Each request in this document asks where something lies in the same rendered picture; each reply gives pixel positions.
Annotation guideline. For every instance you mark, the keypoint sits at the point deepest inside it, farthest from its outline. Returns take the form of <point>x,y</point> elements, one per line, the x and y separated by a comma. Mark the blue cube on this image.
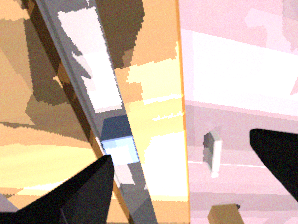
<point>118,141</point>

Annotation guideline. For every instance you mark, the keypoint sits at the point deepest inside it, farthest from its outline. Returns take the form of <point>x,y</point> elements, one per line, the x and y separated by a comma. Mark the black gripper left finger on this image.
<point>84,198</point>

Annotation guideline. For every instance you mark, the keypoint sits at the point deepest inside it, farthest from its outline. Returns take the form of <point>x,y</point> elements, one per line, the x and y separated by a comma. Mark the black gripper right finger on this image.
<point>278,151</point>

